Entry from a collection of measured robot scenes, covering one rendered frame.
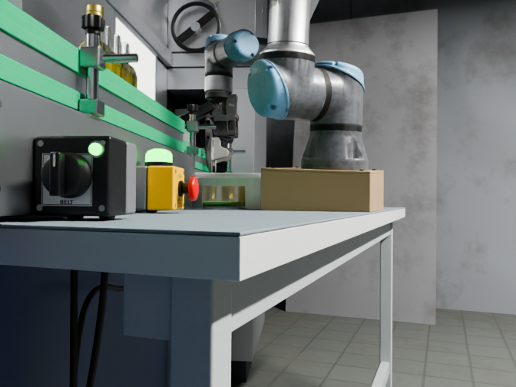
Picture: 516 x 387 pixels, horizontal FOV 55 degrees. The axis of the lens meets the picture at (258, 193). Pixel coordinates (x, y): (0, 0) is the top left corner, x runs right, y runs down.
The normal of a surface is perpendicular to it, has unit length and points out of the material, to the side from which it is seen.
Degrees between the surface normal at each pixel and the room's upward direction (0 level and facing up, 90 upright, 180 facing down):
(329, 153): 76
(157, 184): 90
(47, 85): 90
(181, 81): 90
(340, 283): 82
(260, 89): 99
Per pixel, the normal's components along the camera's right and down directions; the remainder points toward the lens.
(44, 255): -0.35, -0.01
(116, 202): 1.00, 0.00
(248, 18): -0.09, -0.01
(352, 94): 0.50, 0.07
